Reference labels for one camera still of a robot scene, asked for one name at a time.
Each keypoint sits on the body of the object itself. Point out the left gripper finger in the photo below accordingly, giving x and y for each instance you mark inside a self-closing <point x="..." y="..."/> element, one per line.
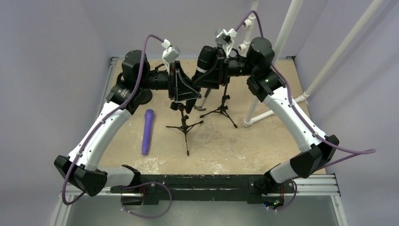
<point x="181" y="96"/>
<point x="187" y="70"/>

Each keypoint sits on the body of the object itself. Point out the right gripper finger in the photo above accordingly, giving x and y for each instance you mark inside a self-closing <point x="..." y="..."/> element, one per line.
<point x="208" y="81"/>
<point x="218" y="64"/>

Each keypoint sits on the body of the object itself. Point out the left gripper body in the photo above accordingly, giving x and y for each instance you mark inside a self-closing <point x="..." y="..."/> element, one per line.
<point x="170" y="79"/>

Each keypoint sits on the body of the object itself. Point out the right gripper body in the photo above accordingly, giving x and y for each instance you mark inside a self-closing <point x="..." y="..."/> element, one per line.
<point x="222" y="71"/>

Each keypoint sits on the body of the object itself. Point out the black wireless microphone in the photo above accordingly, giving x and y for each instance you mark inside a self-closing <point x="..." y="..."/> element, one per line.
<point x="205" y="61"/>

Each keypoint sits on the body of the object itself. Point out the black tripod stand shock mount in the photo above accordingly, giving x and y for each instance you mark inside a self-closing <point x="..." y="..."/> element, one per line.
<point x="222" y="109"/>

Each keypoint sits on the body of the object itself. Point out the black tripod stand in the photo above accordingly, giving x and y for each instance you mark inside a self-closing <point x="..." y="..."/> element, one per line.
<point x="185" y="128"/>

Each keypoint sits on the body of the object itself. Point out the purple microphone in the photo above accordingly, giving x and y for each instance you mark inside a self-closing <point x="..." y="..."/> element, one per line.
<point x="148" y="125"/>

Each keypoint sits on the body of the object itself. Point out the black round-base mic stand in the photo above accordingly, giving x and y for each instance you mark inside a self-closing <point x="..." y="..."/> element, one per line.
<point x="144" y="96"/>

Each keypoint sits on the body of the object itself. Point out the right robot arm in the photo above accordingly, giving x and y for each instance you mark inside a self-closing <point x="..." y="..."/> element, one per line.
<point x="316" y="147"/>

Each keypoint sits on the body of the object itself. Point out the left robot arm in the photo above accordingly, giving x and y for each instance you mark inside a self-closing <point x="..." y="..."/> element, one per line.
<point x="133" y="88"/>

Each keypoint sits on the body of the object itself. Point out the small claw hammer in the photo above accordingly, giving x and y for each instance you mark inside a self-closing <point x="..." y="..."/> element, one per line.
<point x="201" y="107"/>

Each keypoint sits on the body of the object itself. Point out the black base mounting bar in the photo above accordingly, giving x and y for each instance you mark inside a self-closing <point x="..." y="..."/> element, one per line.
<point x="252" y="189"/>

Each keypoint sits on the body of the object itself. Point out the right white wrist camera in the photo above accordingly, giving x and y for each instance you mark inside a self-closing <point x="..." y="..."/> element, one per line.
<point x="225" y="39"/>

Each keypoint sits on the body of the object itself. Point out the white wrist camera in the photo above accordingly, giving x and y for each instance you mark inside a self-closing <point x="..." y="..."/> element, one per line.
<point x="170" y="54"/>
<point x="225" y="39"/>

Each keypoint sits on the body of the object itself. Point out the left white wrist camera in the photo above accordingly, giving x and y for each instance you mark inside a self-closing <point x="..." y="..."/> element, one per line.
<point x="170" y="54"/>

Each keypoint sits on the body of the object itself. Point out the white PVC pipe frame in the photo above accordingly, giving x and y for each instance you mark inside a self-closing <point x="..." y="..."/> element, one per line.
<point x="286" y="28"/>

